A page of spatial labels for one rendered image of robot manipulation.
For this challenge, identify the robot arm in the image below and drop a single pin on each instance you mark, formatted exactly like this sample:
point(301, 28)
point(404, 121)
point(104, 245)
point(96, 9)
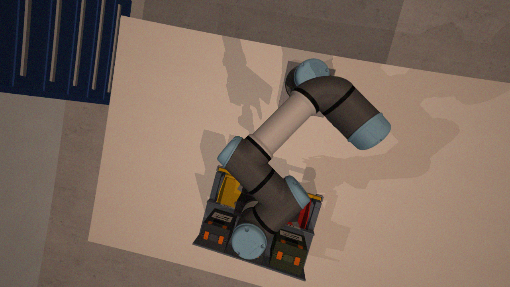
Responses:
point(311, 88)

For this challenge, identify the red open bin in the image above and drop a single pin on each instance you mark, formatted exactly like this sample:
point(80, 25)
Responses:
point(303, 217)

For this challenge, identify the yellow bin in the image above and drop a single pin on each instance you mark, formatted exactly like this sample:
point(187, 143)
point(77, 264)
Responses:
point(228, 193)

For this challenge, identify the grey bin rack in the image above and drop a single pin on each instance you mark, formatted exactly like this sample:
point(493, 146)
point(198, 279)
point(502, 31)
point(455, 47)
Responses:
point(308, 232)

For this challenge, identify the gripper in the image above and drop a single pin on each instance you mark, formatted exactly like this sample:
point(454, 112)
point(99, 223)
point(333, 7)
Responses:
point(244, 198)

